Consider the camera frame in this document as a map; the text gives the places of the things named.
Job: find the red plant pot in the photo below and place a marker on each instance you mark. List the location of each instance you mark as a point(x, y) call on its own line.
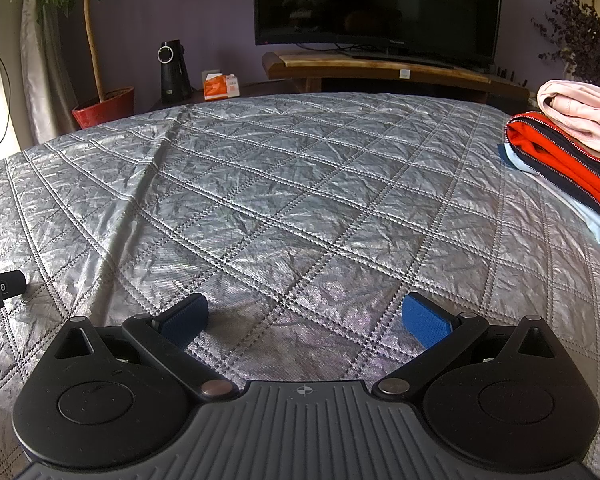
point(105, 112)

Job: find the purple dried plant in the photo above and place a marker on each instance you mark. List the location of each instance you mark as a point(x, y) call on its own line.
point(587, 30)

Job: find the pink pants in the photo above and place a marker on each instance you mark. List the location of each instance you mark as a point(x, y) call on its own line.
point(585, 115)

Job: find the silver quilted blanket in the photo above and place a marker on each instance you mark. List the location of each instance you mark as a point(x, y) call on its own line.
point(280, 200)

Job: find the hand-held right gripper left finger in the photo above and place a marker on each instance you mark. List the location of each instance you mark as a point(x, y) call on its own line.
point(186, 320)

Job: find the black router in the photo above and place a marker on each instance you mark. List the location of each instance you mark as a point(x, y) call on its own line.
point(510, 77)

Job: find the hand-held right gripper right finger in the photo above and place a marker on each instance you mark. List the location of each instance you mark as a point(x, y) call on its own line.
point(427, 320)

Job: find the wooden television riser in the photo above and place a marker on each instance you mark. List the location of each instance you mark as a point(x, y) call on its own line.
point(390, 72)

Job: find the white wall socket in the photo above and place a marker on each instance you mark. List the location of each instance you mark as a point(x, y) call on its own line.
point(210, 74)

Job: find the black cylindrical speaker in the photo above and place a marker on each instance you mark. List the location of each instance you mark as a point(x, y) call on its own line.
point(174, 80)

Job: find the light blue folded garment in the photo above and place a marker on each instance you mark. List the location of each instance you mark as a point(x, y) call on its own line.
point(580, 210)

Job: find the black flat television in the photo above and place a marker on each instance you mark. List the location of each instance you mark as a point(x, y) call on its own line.
point(380, 5)

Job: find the potted green tree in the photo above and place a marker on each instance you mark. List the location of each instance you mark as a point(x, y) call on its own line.
point(94, 45)

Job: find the orange navy jacket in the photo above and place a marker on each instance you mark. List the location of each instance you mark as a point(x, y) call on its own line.
point(560, 160)

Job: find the grey curtain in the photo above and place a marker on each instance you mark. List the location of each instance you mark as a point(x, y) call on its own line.
point(45, 75)

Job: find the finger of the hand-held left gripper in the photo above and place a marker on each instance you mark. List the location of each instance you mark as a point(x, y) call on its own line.
point(7, 286)

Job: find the orange tissue pack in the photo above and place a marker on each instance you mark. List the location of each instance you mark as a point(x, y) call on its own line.
point(220, 89)

